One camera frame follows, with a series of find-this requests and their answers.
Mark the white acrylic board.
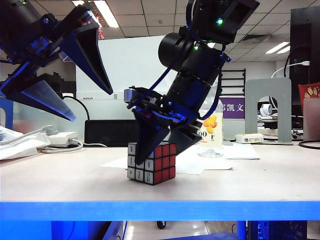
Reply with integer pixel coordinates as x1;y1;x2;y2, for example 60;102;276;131
76;34;181;101

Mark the grey plug with white cable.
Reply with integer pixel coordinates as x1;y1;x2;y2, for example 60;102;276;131
0;124;59;146

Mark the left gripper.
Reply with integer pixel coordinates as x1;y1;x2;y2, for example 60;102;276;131
0;3;114;123

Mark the blue rounded seat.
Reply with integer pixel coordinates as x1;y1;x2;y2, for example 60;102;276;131
169;232;238;240

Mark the red cushion gold pattern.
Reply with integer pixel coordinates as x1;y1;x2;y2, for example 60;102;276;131
297;82;320;108

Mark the black power cable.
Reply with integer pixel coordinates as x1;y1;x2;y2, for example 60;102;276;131
61;94;91;121

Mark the black monitor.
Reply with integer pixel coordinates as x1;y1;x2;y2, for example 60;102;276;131
289;6;320;118

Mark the small white charger box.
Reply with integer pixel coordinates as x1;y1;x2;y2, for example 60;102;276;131
234;133;265;145

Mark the pink frosted panel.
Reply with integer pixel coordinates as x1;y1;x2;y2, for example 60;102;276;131
302;97;320;141

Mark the white plastic bag with papers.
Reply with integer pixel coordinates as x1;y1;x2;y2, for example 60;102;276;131
0;126;51;161

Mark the black metal shelf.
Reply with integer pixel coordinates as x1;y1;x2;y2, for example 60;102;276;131
221;68;247;96

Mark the small white desk fan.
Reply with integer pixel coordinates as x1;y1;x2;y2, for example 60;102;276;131
259;103;274;118

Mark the blue table leg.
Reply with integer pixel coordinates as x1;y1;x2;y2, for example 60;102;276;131
236;221;248;240
51;221;89;240

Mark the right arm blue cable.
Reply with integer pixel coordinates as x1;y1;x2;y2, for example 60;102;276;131
148;0;224;121

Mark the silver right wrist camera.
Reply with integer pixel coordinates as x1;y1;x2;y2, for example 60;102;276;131
123;87;137;104

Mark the grey coiled cable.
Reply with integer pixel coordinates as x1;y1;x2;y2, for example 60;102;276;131
39;137;108;155

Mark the frosted glass desk partition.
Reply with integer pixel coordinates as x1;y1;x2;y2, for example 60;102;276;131
57;99;246;141

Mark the ceiling air vent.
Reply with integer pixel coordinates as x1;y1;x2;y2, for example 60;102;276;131
241;34;270;44

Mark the grey metal bookend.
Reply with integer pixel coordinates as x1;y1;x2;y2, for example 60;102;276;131
244;78;293;146

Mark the black computer case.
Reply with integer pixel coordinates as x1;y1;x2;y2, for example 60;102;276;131
247;221;308;240

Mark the white USB cable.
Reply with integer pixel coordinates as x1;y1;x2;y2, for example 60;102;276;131
270;61;311;80

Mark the white power adapter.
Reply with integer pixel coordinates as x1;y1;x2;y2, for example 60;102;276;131
47;131;78;146

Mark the frosted translucent panel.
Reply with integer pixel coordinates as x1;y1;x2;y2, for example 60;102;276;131
12;99;56;136

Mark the blue table edge beam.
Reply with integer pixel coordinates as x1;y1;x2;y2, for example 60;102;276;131
0;201;320;222

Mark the clear bottle yellow flower label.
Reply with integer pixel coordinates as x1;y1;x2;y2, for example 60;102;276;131
196;97;224;159

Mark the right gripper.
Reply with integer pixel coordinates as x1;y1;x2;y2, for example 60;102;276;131
126;86;205;166

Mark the black rectangular device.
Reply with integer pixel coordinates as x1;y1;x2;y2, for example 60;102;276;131
84;119;141;148

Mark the Rubik's cube with printed stickers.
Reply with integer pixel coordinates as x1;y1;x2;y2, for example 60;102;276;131
126;141;177;186

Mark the blue metal bookend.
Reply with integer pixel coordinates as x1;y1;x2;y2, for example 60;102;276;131
0;99;14;131

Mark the purple name sign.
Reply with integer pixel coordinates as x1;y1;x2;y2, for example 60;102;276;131
219;97;245;120

